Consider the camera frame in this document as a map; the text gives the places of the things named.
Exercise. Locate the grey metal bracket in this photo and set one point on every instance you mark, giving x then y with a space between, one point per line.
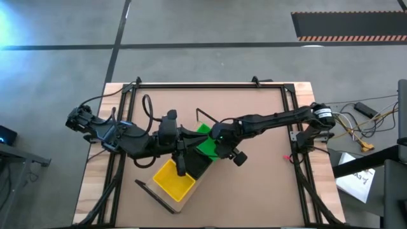
294 136

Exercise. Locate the black aluminium table frame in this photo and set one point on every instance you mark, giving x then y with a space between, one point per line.
206 86

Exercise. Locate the black frame clamp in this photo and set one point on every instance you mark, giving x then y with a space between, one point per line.
137 80
255 80

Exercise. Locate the small red clip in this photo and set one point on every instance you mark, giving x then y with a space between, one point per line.
287 157

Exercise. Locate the dark grey furniture panel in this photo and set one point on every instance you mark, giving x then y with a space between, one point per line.
395 197

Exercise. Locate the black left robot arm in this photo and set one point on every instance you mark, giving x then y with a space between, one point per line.
133 140

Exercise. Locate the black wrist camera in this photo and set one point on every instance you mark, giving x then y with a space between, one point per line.
168 127
240 158

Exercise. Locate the white paper sheet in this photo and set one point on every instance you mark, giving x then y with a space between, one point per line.
356 184

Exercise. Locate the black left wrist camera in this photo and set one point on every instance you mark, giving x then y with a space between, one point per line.
168 127

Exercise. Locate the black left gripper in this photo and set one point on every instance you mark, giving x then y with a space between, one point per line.
190 136

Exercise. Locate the black slotted plastic basket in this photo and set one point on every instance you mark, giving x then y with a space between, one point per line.
197 165

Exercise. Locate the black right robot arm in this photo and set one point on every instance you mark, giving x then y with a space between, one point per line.
273 119

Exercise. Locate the yellow slotted plastic basket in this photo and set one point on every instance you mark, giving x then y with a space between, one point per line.
173 181

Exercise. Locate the black hazard-striped floor ramp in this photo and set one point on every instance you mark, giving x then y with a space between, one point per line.
349 23

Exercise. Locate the brown table mat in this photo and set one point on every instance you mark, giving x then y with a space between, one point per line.
238 191

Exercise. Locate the black furniture bar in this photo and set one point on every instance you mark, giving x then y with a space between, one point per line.
365 162

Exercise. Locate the grey upright panel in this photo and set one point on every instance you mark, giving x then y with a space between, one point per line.
402 111

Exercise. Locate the grey metal stand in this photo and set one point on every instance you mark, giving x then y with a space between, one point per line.
19 156

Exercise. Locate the black power adapter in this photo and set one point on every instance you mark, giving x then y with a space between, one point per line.
365 109

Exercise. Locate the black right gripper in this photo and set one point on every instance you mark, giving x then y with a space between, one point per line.
227 133

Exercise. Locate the black device with blue light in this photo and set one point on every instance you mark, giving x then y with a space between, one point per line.
7 135

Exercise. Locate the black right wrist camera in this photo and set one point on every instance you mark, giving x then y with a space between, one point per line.
240 158

